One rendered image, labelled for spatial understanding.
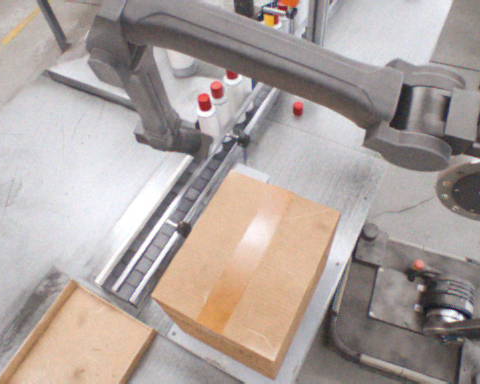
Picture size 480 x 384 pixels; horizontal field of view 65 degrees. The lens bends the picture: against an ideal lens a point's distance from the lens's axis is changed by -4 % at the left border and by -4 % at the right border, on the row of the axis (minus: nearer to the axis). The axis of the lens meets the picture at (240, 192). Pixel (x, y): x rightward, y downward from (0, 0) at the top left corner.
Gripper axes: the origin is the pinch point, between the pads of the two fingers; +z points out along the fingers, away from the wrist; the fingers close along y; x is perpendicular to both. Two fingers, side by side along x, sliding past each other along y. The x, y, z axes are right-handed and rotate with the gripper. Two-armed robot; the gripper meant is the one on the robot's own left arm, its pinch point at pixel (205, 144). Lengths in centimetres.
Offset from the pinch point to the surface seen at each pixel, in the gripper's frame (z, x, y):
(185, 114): 11.9, -5.4, 15.2
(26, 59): 126, 1, 221
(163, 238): -12.3, 25.3, -2.8
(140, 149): 7.0, 9.7, 23.8
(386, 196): 115, 1, -55
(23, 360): -34, 62, 12
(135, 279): -19.8, 35.2, -2.7
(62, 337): -28, 54, 7
